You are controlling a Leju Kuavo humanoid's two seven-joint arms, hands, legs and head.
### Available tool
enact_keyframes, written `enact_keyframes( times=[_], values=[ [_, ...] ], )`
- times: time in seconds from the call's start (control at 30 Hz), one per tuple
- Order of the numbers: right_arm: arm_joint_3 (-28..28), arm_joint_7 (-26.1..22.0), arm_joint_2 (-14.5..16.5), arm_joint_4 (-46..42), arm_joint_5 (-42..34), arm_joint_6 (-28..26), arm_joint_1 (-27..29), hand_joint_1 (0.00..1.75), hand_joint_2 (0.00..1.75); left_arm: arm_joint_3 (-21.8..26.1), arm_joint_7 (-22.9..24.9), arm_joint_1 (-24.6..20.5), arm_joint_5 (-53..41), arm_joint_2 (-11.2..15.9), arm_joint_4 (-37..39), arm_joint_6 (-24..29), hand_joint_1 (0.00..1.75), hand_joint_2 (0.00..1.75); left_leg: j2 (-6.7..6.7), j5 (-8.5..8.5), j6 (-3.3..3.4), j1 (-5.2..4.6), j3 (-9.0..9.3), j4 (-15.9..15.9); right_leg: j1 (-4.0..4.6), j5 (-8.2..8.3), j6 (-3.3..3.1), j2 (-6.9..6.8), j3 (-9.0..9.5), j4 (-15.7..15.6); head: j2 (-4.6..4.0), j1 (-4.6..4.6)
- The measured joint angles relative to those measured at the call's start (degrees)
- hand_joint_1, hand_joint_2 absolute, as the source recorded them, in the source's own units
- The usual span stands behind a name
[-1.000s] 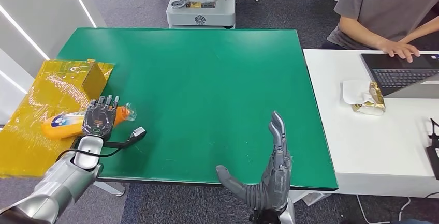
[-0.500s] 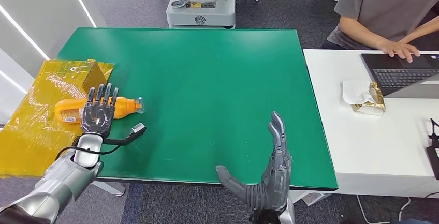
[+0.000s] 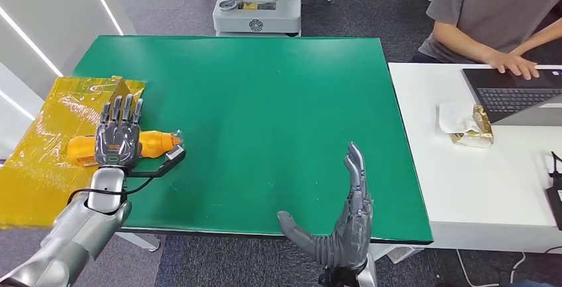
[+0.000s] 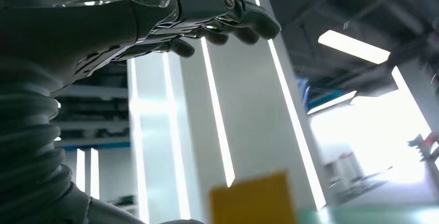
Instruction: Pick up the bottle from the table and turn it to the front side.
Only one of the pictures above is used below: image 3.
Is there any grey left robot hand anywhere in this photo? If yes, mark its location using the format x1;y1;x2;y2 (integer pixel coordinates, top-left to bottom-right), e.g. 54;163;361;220
94;93;145;170

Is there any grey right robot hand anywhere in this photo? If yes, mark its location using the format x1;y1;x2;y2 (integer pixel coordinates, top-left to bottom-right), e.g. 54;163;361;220
276;141;374;271

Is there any orange plastic bottle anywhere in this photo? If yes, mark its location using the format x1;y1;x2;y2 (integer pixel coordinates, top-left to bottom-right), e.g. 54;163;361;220
66;129;184;168

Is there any yellow taped cardboard box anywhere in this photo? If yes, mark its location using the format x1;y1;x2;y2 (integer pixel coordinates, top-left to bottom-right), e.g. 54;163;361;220
0;75;148;230

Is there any white desk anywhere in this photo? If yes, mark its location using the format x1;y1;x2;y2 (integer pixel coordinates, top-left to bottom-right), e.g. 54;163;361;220
388;62;562;255

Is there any white tissue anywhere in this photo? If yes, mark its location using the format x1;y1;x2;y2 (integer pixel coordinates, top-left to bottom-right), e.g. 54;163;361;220
438;102;483;136

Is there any gold foil packet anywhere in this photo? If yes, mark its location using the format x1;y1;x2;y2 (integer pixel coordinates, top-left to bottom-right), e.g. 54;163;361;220
450;105;495;149

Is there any grey machine stand with column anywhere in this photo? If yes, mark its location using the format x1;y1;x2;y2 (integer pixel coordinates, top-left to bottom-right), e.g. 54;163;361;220
212;0;304;37

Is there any dark grey laptop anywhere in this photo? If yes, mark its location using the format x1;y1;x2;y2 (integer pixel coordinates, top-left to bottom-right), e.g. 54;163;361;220
462;68;562;127

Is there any person's right hand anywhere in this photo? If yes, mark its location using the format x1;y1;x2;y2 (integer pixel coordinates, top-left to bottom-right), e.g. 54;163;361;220
484;50;540;81

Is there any person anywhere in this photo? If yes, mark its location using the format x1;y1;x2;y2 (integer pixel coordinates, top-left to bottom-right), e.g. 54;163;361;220
412;0;562;81

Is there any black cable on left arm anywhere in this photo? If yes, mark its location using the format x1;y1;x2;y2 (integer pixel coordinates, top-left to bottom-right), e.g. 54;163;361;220
66;175;155;207

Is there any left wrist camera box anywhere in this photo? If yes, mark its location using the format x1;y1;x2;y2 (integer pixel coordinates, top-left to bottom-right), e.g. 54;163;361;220
127;145;187;179

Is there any white wall light strip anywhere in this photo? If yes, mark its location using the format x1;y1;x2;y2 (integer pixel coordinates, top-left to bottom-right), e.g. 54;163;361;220
82;0;125;36
0;89;36;122
0;5;64;78

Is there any white floor cable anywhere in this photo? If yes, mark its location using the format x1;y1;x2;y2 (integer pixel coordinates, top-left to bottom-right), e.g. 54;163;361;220
455;249;528;287

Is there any black device with cable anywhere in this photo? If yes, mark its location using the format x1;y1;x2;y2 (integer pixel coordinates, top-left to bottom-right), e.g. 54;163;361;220
545;150;562;231

